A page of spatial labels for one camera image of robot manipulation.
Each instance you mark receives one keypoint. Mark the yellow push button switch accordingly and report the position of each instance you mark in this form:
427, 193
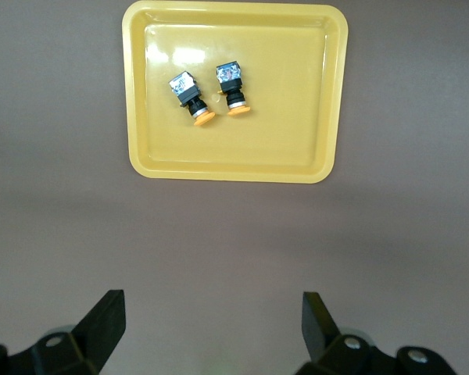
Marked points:
189, 95
231, 86

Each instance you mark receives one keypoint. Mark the yellow plastic tray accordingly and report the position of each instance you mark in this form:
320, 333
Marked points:
258, 117

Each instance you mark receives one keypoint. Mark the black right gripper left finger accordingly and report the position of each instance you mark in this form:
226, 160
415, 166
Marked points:
97, 336

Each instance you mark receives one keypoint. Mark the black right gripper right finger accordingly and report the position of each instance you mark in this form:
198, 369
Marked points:
328, 347

